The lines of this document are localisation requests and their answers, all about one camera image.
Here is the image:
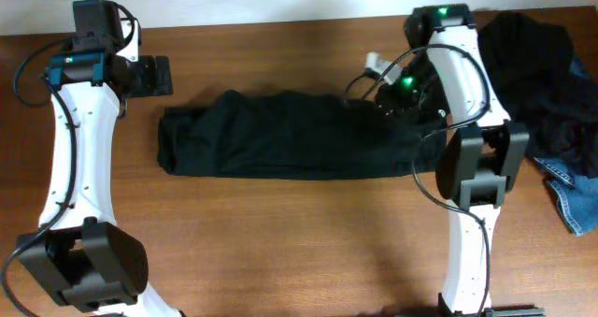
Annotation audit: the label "black pants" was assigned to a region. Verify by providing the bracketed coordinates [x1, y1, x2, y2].
[157, 90, 447, 180]

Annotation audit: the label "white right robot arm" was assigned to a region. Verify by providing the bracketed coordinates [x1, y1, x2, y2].
[369, 4, 529, 316]

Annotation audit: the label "black garment pile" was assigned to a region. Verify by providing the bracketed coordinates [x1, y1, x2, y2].
[478, 11, 597, 179]

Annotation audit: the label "blue denim jeans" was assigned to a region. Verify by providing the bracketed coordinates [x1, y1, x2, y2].
[533, 157, 597, 237]

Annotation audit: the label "black metal rail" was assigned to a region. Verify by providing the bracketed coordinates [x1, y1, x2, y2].
[484, 308, 546, 317]

